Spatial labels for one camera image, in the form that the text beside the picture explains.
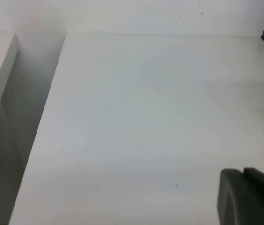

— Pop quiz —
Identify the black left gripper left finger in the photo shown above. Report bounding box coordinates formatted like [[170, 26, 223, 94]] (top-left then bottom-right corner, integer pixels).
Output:
[[217, 168, 264, 225]]

